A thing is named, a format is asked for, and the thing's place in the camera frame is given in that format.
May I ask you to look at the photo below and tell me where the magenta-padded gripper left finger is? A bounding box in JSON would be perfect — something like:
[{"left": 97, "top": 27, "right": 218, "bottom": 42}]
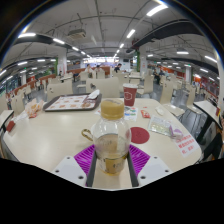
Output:
[{"left": 52, "top": 143, "right": 98, "bottom": 188}]

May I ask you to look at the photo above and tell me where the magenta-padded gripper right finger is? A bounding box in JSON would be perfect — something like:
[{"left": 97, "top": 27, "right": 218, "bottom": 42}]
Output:
[{"left": 126, "top": 143, "right": 174, "bottom": 188}]

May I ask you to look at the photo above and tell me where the clear yellow-capped drink bottle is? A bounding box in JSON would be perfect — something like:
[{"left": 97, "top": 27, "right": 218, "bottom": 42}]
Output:
[{"left": 92, "top": 98, "right": 132, "bottom": 176}]

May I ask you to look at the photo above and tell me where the flat round red coaster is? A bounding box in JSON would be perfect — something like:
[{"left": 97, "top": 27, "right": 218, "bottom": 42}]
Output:
[{"left": 129, "top": 126, "right": 151, "bottom": 145}]

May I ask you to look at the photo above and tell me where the small purple packet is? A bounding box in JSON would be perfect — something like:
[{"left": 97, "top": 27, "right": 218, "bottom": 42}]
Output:
[{"left": 169, "top": 124, "right": 184, "bottom": 140}]

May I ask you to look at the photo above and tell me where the clear plastic packet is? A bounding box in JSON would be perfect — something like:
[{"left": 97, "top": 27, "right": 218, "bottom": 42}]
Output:
[{"left": 147, "top": 115, "right": 174, "bottom": 137}]

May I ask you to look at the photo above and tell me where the small red sauce sachet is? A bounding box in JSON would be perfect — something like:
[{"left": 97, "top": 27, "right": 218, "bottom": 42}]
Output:
[{"left": 140, "top": 109, "right": 152, "bottom": 119}]

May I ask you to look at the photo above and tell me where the small white sachet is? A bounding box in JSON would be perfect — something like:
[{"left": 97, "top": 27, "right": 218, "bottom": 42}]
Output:
[{"left": 154, "top": 106, "right": 166, "bottom": 117}]

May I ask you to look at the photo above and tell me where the brown food tray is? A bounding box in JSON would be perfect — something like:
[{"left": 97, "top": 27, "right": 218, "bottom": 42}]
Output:
[{"left": 42, "top": 93, "right": 103, "bottom": 112}]

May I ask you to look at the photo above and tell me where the food wrapper with fries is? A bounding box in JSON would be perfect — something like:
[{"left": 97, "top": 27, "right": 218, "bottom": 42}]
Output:
[{"left": 24, "top": 98, "right": 44, "bottom": 119}]

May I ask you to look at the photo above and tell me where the white paper card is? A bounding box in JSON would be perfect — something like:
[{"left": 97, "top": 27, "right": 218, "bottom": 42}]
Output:
[{"left": 13, "top": 111, "right": 29, "bottom": 123}]

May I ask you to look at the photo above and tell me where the red carton box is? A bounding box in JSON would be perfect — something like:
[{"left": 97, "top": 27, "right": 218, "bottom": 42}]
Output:
[{"left": 5, "top": 119, "right": 17, "bottom": 133}]

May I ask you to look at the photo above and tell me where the red paper cup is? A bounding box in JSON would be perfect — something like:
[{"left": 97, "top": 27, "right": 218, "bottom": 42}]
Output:
[{"left": 122, "top": 83, "right": 139, "bottom": 108}]

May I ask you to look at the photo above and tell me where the beige side table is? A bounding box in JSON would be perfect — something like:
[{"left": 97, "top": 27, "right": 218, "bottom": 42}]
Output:
[
  {"left": 193, "top": 100, "right": 224, "bottom": 131},
  {"left": 0, "top": 109, "right": 14, "bottom": 129}
]

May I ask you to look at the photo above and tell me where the crumpled white napkin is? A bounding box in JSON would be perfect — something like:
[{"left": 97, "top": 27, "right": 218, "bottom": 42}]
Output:
[{"left": 87, "top": 89, "right": 101, "bottom": 100}]

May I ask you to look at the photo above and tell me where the group of beige chairs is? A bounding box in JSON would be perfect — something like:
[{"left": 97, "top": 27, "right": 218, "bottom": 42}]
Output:
[{"left": 0, "top": 68, "right": 214, "bottom": 118}]

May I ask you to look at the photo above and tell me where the ceiling air conditioner unit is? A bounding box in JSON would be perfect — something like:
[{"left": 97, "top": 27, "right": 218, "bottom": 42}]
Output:
[{"left": 66, "top": 28, "right": 87, "bottom": 40}]

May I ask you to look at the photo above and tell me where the group of ceiling lights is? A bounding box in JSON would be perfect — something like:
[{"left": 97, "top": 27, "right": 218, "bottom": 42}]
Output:
[{"left": 0, "top": 3, "right": 219, "bottom": 84}]

